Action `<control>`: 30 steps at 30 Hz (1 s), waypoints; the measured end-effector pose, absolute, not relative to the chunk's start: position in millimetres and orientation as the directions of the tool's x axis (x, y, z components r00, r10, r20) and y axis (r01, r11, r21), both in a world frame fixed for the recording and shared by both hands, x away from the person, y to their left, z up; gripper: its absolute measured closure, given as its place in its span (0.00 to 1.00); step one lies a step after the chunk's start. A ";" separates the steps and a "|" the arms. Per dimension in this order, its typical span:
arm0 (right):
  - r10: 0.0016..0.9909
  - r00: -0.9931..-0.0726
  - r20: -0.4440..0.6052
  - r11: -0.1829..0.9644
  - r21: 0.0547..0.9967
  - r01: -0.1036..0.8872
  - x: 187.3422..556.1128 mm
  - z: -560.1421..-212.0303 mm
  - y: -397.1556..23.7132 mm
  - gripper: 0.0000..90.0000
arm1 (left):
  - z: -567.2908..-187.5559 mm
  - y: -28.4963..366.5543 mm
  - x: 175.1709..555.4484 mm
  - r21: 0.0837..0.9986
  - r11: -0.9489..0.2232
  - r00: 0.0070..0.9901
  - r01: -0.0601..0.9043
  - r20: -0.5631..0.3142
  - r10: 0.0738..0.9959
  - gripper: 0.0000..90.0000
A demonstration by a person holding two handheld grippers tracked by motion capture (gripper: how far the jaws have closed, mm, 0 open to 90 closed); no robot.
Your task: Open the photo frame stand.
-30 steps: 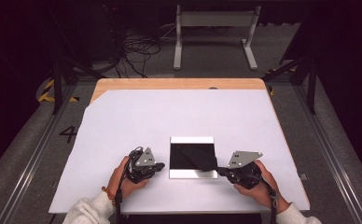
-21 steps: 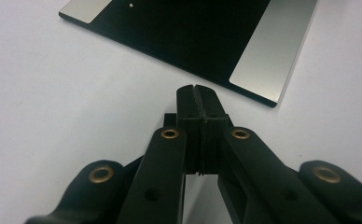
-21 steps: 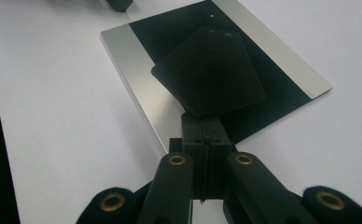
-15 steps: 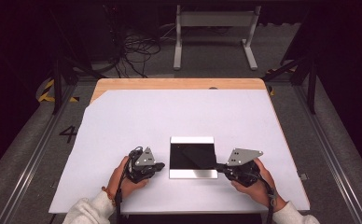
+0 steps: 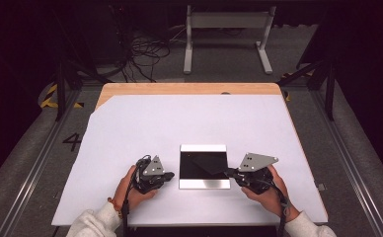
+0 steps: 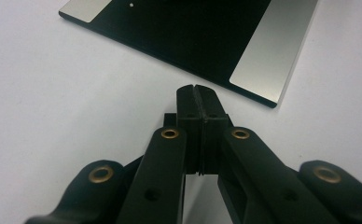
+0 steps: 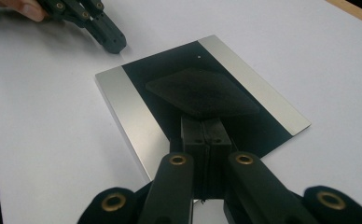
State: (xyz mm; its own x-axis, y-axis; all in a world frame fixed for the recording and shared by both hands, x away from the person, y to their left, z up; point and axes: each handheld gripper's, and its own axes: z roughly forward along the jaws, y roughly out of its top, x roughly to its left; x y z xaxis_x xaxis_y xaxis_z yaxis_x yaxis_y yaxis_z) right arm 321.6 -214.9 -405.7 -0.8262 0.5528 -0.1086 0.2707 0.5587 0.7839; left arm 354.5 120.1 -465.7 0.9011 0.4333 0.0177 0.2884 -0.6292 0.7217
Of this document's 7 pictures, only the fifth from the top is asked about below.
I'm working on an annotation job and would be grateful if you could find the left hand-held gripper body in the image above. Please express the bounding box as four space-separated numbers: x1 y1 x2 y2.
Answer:
132 154 168 195

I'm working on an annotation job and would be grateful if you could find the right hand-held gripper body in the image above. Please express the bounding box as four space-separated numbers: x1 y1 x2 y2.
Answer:
234 151 279 196

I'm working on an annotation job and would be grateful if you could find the black and white box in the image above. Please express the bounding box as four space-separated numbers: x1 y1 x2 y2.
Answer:
178 143 232 191

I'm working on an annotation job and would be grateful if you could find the person's left hand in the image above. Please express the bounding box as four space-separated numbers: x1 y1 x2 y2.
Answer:
112 165 159 211

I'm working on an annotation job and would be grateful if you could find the person's right hand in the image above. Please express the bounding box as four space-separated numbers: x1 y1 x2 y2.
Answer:
240 164 302 219

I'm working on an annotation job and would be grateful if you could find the white table sheet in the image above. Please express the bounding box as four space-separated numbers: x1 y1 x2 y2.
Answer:
50 94 329 227

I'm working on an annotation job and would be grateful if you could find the black metal stand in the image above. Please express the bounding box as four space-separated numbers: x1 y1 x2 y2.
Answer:
276 57 338 121
51 6 115 121

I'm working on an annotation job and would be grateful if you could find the yellow black hazard tape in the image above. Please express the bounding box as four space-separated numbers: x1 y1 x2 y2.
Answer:
39 83 85 110

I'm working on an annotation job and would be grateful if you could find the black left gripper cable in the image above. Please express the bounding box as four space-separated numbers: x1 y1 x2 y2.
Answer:
121 156 153 237

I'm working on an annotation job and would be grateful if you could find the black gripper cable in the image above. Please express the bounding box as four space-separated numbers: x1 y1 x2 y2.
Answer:
121 156 153 237
268 179 292 237

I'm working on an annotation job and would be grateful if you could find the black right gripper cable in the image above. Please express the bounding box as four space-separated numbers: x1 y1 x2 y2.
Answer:
268 179 292 237

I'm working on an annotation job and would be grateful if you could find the orange bead bracelet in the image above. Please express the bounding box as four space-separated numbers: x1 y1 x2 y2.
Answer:
107 197 124 220

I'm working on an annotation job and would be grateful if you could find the aluminium floor rail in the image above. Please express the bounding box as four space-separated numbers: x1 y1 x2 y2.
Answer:
0 88 82 237
311 88 383 237

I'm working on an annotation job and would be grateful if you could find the tangle of black floor cables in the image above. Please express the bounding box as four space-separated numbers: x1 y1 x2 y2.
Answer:
119 31 172 83

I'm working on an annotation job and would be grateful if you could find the white metal desk frame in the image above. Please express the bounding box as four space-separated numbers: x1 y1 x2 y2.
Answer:
183 4 277 75

